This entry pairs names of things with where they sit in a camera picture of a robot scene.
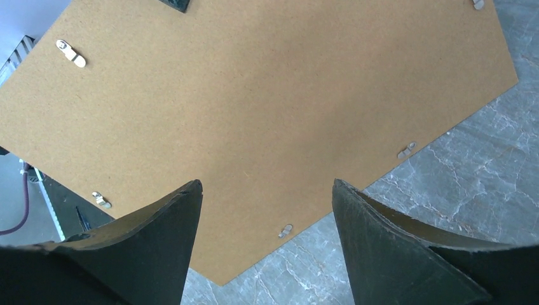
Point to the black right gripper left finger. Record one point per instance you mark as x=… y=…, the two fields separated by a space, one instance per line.
x=140 y=258

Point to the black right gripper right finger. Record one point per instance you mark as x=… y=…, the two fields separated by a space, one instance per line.
x=392 y=258

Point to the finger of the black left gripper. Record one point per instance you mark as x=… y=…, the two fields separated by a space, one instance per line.
x=179 y=5

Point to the brown cardboard backing board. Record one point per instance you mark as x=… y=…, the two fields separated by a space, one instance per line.
x=264 y=102

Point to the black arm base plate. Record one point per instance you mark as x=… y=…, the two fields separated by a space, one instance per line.
x=73 y=212

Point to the slotted cable duct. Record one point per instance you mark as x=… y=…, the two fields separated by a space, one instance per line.
x=49 y=205

